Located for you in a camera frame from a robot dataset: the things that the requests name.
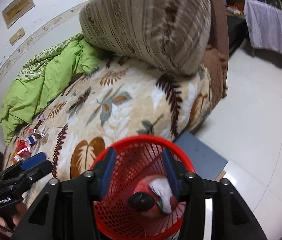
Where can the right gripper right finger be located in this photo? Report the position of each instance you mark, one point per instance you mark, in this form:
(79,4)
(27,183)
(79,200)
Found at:
(175,173)

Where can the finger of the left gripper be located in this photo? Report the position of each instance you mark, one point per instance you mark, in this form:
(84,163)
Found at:
(33,161)
(38,171)

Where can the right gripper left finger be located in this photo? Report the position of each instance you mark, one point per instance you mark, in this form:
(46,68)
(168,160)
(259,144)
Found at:
(103,171)

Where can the red plastic mesh basket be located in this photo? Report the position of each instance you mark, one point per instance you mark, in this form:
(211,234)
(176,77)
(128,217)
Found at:
(137,157)

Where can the white crumpled paper trash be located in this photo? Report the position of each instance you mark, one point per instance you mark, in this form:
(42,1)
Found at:
(161,187)

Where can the black trash lump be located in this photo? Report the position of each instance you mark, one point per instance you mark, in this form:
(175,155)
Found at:
(141,201)

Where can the red snack wrapper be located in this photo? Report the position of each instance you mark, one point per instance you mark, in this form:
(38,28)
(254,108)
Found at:
(23,149)

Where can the red white blue wrapper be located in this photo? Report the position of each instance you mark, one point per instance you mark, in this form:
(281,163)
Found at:
(30,141)

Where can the orange snack wrapper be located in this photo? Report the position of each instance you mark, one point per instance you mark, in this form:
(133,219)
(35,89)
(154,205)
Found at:
(16,158)

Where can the grey blue floor mat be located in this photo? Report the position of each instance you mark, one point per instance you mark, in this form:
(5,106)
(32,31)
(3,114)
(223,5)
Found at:
(207,163)

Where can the red plastic bag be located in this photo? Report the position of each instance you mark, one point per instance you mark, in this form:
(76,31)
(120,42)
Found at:
(155,212)

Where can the leaf pattern fleece blanket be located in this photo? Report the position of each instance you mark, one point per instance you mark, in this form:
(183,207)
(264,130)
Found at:
(112,103)

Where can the green quilt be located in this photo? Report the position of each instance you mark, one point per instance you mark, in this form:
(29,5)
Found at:
(43,78)

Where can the striped beige brown pillow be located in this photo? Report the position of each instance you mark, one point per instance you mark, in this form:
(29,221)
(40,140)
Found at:
(171,35)

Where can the lavender cloth covered table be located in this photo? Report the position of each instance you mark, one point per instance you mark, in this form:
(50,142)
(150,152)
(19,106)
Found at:
(264,23)

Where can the brown bed frame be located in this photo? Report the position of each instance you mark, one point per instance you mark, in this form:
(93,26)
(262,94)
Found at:
(217,54)

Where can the beige wall switch plate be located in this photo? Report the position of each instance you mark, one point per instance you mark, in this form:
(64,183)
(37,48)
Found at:
(17,36)

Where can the framed wall picture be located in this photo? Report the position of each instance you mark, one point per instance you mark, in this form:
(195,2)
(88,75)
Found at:
(15,10)

